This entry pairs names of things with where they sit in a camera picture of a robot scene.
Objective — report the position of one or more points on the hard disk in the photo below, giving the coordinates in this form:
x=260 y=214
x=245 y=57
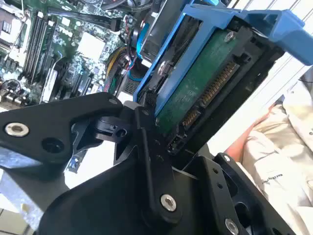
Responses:
x=195 y=85

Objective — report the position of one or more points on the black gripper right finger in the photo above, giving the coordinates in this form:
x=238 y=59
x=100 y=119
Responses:
x=220 y=195

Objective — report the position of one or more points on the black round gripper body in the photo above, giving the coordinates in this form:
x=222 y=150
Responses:
x=102 y=200

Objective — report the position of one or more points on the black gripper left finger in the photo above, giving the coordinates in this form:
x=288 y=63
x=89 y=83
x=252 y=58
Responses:
x=49 y=122

